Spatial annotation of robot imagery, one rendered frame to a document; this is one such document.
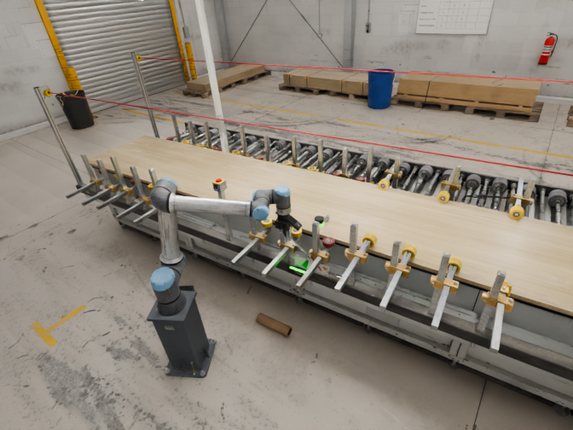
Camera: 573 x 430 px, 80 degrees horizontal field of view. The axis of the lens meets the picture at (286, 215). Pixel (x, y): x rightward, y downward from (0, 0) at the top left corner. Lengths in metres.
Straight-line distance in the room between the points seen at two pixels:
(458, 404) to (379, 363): 0.54
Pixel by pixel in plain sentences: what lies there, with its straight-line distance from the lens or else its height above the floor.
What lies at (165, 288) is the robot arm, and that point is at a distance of 2.30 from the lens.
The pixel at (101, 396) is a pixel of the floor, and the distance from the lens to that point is 3.05.
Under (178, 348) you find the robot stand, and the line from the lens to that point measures 2.67.
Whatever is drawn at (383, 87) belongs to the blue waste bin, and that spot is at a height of 0.45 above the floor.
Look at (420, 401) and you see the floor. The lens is 2.72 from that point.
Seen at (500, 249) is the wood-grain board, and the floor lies 0.90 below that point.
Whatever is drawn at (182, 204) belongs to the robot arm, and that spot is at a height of 1.38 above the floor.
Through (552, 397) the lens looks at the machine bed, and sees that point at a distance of 2.87.
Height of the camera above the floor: 2.34
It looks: 34 degrees down
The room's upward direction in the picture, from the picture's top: 5 degrees counter-clockwise
